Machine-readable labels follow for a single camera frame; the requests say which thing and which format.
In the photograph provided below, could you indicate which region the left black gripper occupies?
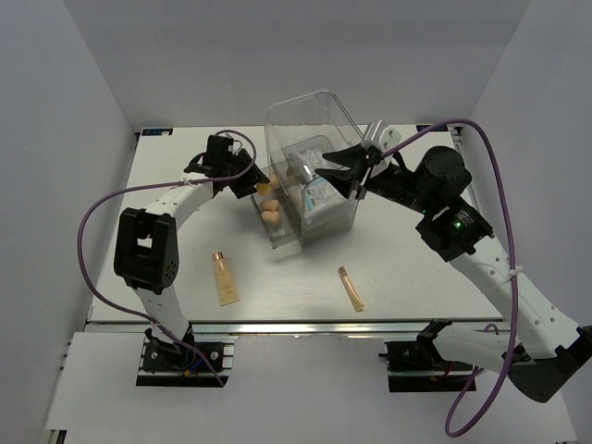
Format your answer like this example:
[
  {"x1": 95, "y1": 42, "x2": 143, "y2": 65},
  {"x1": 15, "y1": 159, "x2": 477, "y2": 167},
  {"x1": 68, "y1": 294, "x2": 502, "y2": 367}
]
[{"x1": 223, "y1": 148, "x2": 269, "y2": 200}]

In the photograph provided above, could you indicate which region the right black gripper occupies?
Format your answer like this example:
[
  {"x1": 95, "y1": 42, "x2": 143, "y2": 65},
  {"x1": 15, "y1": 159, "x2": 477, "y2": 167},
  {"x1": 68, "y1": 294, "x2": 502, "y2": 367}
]
[{"x1": 314, "y1": 141, "x2": 436, "y2": 216}]

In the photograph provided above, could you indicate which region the beige sponge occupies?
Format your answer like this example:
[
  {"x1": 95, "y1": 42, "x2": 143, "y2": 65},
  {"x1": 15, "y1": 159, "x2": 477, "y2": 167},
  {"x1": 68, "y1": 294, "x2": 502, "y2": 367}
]
[
  {"x1": 269, "y1": 176, "x2": 280, "y2": 190},
  {"x1": 261, "y1": 211, "x2": 281, "y2": 227},
  {"x1": 260, "y1": 200, "x2": 279, "y2": 212},
  {"x1": 256, "y1": 183, "x2": 272, "y2": 196}
]

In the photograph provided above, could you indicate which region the white sachet packet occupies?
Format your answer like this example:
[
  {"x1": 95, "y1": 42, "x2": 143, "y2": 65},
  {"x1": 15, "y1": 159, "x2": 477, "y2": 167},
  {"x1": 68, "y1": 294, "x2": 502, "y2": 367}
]
[
  {"x1": 296, "y1": 149, "x2": 330, "y2": 182},
  {"x1": 302, "y1": 178, "x2": 348, "y2": 218}
]

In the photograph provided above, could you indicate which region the clear plastic organizer box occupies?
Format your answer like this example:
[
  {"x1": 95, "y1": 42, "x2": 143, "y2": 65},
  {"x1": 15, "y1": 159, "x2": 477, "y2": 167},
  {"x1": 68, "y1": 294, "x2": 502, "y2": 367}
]
[{"x1": 251, "y1": 90, "x2": 363, "y2": 249}]

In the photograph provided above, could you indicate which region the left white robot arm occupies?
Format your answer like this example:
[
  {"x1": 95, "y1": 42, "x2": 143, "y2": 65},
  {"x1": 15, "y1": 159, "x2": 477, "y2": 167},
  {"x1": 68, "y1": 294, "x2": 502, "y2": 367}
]
[{"x1": 114, "y1": 130, "x2": 269, "y2": 369}]

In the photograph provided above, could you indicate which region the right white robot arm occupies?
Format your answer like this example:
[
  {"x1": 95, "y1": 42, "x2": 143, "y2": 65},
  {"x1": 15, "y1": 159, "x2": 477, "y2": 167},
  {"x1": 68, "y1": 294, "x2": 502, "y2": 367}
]
[{"x1": 315, "y1": 145, "x2": 591, "y2": 402}]

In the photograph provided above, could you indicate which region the beige sponge inside box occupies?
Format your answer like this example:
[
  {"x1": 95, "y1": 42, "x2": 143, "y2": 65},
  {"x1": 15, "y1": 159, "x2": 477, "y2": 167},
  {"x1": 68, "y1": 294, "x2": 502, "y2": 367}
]
[{"x1": 269, "y1": 176, "x2": 280, "y2": 190}]

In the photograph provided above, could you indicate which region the right blue table label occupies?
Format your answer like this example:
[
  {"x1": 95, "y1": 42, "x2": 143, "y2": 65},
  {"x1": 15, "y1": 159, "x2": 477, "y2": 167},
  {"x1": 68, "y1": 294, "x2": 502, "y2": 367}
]
[{"x1": 415, "y1": 124, "x2": 449, "y2": 132}]

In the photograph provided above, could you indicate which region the blue table label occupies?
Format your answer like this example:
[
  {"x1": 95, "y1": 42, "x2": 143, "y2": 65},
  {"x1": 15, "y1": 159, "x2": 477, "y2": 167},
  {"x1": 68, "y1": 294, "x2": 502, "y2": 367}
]
[
  {"x1": 415, "y1": 124, "x2": 449, "y2": 132},
  {"x1": 141, "y1": 128, "x2": 173, "y2": 137}
]

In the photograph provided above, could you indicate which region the left blue table label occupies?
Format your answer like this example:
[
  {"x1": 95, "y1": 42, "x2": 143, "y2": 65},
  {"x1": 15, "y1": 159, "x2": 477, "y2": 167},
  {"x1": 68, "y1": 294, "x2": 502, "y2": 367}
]
[{"x1": 141, "y1": 128, "x2": 173, "y2": 137}]

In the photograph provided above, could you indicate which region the wide gold cream tube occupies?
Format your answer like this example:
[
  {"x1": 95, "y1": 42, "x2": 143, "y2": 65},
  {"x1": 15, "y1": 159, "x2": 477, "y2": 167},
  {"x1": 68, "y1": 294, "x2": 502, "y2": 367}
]
[{"x1": 213, "y1": 252, "x2": 241, "y2": 306}]

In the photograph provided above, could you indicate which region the thin gold cream tube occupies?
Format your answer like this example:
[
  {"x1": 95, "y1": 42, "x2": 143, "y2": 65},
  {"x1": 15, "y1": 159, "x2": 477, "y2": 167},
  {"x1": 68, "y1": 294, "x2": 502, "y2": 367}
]
[{"x1": 338, "y1": 266, "x2": 364, "y2": 313}]

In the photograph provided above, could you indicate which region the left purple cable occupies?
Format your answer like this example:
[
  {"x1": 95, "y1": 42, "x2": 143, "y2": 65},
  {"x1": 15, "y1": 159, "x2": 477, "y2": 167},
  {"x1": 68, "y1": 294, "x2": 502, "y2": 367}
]
[{"x1": 77, "y1": 129, "x2": 260, "y2": 388}]

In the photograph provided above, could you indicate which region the purple cable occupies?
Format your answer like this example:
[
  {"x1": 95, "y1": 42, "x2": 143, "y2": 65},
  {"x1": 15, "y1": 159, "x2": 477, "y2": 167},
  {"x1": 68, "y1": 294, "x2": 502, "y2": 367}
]
[
  {"x1": 381, "y1": 118, "x2": 517, "y2": 438},
  {"x1": 77, "y1": 129, "x2": 260, "y2": 388}
]

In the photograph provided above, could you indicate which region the aluminium front rail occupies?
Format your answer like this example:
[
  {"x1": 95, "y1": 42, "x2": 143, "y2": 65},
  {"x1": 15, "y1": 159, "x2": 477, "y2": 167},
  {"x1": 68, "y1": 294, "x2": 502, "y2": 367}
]
[{"x1": 84, "y1": 319, "x2": 509, "y2": 336}]

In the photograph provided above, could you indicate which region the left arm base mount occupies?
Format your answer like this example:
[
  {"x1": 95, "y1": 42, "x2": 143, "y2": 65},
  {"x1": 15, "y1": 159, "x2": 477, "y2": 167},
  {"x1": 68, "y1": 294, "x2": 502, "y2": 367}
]
[{"x1": 136, "y1": 328, "x2": 234, "y2": 389}]

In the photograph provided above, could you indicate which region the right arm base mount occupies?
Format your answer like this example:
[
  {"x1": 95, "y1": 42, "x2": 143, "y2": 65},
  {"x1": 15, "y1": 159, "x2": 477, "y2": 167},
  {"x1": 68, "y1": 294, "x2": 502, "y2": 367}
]
[{"x1": 378, "y1": 341, "x2": 474, "y2": 393}]

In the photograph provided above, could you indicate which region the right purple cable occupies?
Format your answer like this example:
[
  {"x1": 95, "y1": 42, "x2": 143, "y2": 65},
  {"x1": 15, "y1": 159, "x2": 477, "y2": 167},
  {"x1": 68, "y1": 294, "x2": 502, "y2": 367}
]
[{"x1": 381, "y1": 118, "x2": 517, "y2": 438}]

